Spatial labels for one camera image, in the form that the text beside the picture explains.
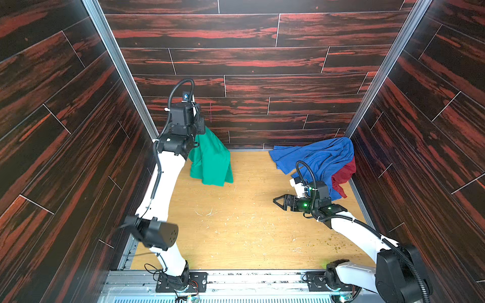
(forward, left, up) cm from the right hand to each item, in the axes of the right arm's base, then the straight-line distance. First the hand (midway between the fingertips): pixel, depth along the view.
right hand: (282, 199), depth 85 cm
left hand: (+19, +37, +32) cm, 52 cm away
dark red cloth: (+24, -39, -12) cm, 47 cm away
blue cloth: (+32, -28, -5) cm, 43 cm away
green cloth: (+9, +32, +15) cm, 37 cm away
